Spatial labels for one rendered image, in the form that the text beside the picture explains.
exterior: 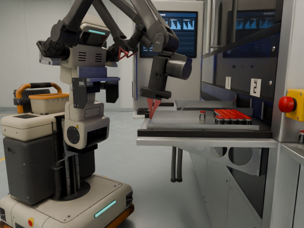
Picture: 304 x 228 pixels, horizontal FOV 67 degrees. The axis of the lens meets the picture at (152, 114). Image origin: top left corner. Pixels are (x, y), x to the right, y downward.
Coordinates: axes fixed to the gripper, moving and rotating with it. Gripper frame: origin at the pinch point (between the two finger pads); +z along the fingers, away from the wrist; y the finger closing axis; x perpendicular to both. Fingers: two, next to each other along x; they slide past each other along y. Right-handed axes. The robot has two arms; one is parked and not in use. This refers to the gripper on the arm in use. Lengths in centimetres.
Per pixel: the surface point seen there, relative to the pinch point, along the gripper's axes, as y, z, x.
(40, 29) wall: -335, -43, 548
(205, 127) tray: 17.2, -1.4, -7.0
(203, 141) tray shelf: 16.3, 1.5, -12.1
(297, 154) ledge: 36.6, -3.2, -22.0
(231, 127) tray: 24.9, -3.1, -7.1
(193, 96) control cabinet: 27, 1, 90
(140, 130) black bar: -2.2, 2.9, -9.1
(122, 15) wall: -127, -116, 549
